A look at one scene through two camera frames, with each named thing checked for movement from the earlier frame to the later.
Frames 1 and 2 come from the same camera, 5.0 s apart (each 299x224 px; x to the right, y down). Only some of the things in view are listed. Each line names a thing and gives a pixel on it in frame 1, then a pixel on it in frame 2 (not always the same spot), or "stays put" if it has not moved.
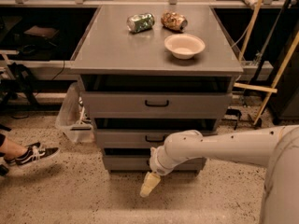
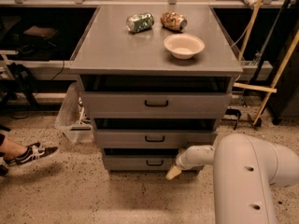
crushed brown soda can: (174, 21) stays put
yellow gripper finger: (150, 181) -> (173, 173)
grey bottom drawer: (141, 162) stays put
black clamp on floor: (233, 111) stays put
